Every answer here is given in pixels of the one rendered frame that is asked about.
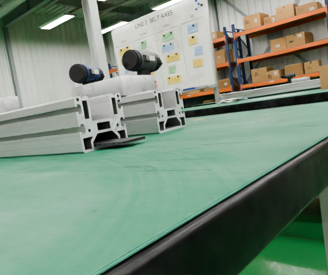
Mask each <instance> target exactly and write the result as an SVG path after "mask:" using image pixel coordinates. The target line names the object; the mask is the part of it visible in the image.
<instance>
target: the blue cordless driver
mask: <svg viewBox="0 0 328 275"><path fill-rule="evenodd" d="M69 77H70V79H71V80H72V81H73V82H75V83H81V84H82V85H86V84H89V83H94V82H98V81H102V80H103V78H104V77H105V76H104V74H103V71H102V70H101V69H100V68H98V67H95V66H91V65H85V64H74V65H72V66H71V67H70V69H69Z"/></svg>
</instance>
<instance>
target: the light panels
mask: <svg viewBox="0 0 328 275"><path fill-rule="evenodd" d="M178 1H181V0H173V1H171V2H168V3H165V4H163V5H161V6H159V7H156V8H154V10H159V9H161V8H164V7H167V6H169V5H171V4H174V3H176V2H178ZM72 17H74V16H69V15H66V16H64V17H62V18H60V19H58V20H56V21H54V22H53V23H51V24H49V25H47V26H45V27H43V28H44V29H50V28H52V27H55V26H57V25H59V24H60V23H62V22H64V21H66V20H68V19H70V18H72ZM125 23H127V22H121V23H119V24H117V25H114V26H112V27H110V28H107V29H105V30H103V31H102V33H105V32H108V31H110V30H112V29H113V28H116V27H119V26H121V25H123V24H125Z"/></svg>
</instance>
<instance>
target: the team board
mask: <svg viewBox="0 0 328 275"><path fill-rule="evenodd" d="M111 34H112V40H113V44H114V50H115V57H116V63H117V70H118V76H129V75H137V71H129V70H126V69H125V68H124V66H123V64H122V56H123V54H124V53H125V52H126V51H127V50H140V51H147V52H152V53H156V54H157V55H158V56H159V57H160V59H161V60H162V63H163V64H162V65H161V67H159V69H158V70H157V71H155V72H151V75H154V81H155V86H156V89H160V90H161V91H162V90H166V89H172V88H181V92H182V93H186V92H192V91H198V90H201V89H207V88H213V89H214V97H215V101H216V104H218V102H220V95H219V87H218V86H219V83H218V75H217V67H216V60H215V55H214V47H213V40H212V32H211V24H210V17H209V12H208V4H207V0H181V1H178V2H176V3H174V4H171V5H169V6H167V7H164V8H161V9H159V10H157V11H154V12H152V13H150V14H147V15H145V16H142V17H140V18H138V19H136V20H133V21H131V22H128V23H125V24H123V25H121V26H119V27H116V28H113V29H112V30H111Z"/></svg>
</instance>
